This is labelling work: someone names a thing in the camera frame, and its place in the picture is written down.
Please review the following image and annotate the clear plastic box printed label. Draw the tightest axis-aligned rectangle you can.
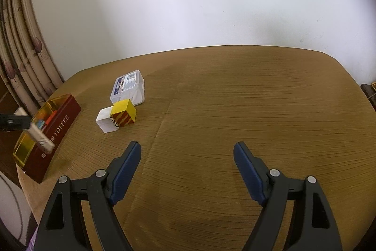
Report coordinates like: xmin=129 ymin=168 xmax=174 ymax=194
xmin=109 ymin=69 xmax=145 ymax=106

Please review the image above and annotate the red tin box gold inside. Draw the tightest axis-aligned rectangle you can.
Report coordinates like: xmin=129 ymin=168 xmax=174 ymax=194
xmin=12 ymin=94 xmax=82 ymax=184

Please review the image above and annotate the white block zigzag side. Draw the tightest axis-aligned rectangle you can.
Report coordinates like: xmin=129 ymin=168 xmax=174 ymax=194
xmin=95 ymin=106 xmax=120 ymax=133

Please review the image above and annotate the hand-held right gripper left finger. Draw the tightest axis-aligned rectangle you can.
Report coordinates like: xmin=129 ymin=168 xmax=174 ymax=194
xmin=35 ymin=141 xmax=142 ymax=251

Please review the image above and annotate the beige leaf-print curtain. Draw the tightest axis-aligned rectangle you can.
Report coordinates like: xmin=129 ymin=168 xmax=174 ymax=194
xmin=0 ymin=0 xmax=65 ymax=116

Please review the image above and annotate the long beige wooden block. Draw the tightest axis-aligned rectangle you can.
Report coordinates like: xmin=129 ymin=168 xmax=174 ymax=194
xmin=13 ymin=108 xmax=56 ymax=153

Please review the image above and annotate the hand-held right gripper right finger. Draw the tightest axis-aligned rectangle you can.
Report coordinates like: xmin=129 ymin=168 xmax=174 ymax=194
xmin=233 ymin=142 xmax=343 ymax=251

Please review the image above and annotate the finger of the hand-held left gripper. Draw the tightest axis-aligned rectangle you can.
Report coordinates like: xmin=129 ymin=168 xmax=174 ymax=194
xmin=0 ymin=113 xmax=31 ymax=132

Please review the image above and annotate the dark brown furniture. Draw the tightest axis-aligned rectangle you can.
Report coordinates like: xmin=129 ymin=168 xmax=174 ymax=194
xmin=360 ymin=82 xmax=376 ymax=111

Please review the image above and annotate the purple cloth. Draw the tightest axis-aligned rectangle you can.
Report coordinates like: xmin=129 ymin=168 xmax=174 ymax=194
xmin=26 ymin=225 xmax=41 ymax=251

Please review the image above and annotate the yellow striped block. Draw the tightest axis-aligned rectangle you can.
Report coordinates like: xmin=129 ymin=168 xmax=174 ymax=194
xmin=110 ymin=99 xmax=137 ymax=128

